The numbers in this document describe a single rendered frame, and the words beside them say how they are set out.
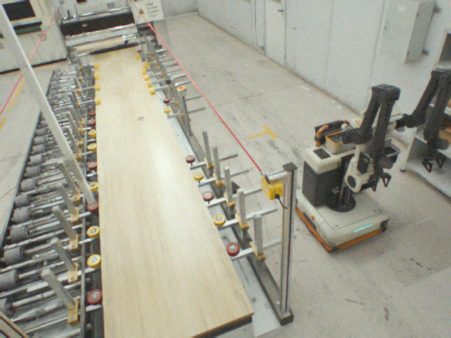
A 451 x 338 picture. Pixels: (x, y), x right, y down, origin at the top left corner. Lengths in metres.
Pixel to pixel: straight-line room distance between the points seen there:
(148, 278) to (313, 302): 1.41
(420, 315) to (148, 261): 2.03
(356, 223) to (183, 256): 1.61
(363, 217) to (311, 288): 0.76
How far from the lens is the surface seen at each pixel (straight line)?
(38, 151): 3.59
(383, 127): 1.98
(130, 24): 6.01
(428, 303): 2.97
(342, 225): 2.86
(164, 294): 1.76
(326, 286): 2.81
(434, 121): 2.32
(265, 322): 1.93
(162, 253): 1.92
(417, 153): 4.08
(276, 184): 1.07
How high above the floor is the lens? 2.37
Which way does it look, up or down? 38 degrees down
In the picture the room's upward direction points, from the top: 7 degrees counter-clockwise
